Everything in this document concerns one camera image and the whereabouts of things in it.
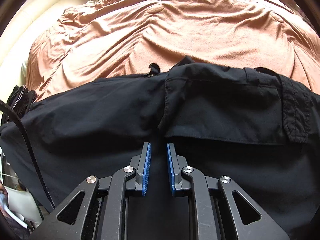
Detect brown bed cover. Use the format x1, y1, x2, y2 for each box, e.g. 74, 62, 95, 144
25, 0, 319, 100

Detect black pants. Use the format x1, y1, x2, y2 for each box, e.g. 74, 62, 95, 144
1, 58, 319, 239

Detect cream leather headboard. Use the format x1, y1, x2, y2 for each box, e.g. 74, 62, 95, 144
1, 0, 89, 101

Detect black cable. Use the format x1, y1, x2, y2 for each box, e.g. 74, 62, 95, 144
0, 99, 57, 210

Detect stack of folded black clothes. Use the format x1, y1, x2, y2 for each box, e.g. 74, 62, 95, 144
1, 85, 37, 125

